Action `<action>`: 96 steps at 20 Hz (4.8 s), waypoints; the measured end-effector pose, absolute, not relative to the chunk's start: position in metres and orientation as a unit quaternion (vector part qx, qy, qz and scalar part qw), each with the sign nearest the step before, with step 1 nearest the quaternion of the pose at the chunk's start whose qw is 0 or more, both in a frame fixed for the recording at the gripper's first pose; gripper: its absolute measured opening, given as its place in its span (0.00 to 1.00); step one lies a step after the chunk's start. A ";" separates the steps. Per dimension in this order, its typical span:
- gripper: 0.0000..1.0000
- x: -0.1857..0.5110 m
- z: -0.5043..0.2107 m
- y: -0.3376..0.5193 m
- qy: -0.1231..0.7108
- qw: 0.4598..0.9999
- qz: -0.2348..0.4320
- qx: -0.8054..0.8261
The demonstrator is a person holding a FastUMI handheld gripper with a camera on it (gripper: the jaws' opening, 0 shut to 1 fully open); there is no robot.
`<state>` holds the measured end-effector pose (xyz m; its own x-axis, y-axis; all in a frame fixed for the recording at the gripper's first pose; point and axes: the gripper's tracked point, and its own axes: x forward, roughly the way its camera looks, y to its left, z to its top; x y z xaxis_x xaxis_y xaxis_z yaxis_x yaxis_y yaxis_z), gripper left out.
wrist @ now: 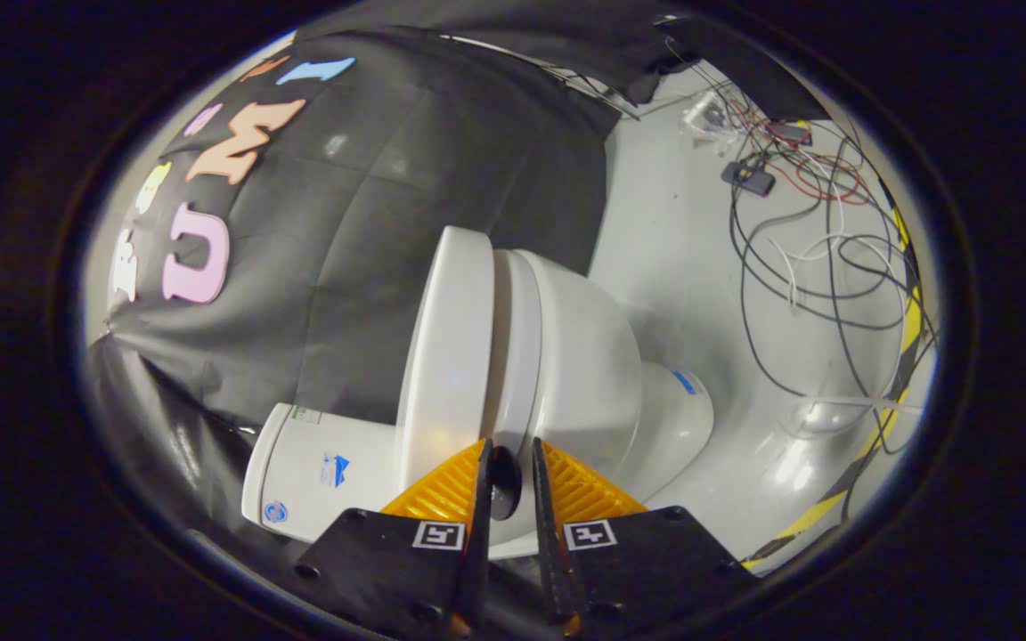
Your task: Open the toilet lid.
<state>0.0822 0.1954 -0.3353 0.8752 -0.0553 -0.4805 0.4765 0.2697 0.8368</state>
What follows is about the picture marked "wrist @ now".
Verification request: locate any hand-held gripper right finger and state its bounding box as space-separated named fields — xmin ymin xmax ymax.
xmin=531 ymin=436 xmax=759 ymax=640

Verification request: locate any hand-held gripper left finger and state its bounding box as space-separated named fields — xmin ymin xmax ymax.
xmin=295 ymin=438 xmax=494 ymax=641

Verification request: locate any white toilet lid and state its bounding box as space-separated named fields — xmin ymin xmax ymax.
xmin=395 ymin=225 xmax=498 ymax=499

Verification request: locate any white ceramic toilet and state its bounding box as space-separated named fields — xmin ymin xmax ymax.
xmin=241 ymin=247 xmax=715 ymax=560

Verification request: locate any black backdrop cloth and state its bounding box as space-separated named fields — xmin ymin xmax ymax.
xmin=85 ymin=0 xmax=835 ymax=553

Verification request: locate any yellow black floor tape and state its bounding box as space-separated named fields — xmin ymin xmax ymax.
xmin=740 ymin=200 xmax=925 ymax=571

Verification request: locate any small black device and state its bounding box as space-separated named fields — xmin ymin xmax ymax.
xmin=722 ymin=160 xmax=778 ymax=198

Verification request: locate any tangle of black cables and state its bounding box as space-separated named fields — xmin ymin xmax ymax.
xmin=664 ymin=40 xmax=937 ymax=526

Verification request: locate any white cable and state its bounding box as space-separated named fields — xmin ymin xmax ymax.
xmin=767 ymin=151 xmax=924 ymax=419

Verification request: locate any red cable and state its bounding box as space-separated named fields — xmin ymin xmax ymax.
xmin=727 ymin=98 xmax=872 ymax=206

